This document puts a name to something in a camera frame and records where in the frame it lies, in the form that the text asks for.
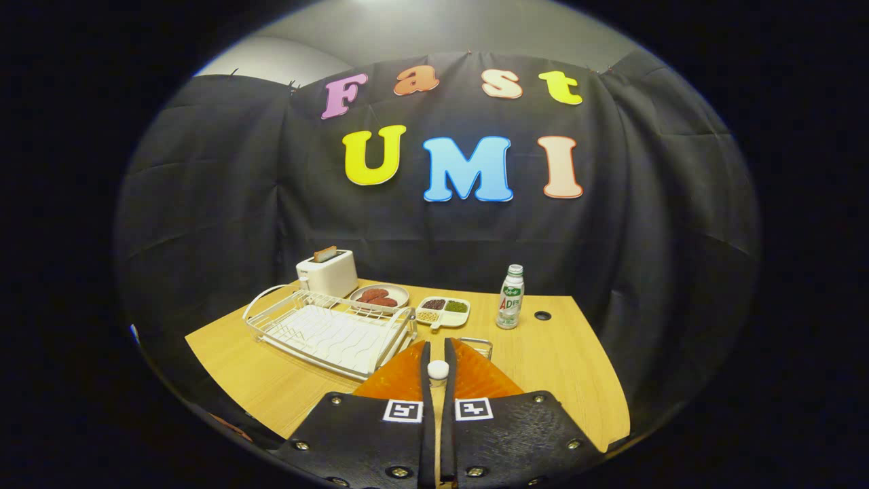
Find white drip tray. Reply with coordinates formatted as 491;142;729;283
261;304;401;374

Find metal wire basket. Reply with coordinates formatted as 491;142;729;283
407;336;494;362

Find white wire dish rack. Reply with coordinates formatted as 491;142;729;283
242;284;418;381

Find white handled spoon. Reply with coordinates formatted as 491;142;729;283
426;360;451;408

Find white milk bottle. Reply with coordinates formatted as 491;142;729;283
495;264;525;331

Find white divided dish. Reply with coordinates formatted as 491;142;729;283
415;296;471;331

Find black backdrop cloth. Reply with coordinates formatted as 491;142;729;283
112;51;761;442

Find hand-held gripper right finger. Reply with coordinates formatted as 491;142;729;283
440;338;605;489

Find white toaster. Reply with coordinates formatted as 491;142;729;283
296;249;358;299

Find beige plate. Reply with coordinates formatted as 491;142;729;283
349;283;411;313

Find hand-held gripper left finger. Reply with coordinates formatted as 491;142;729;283
275;340;435;489

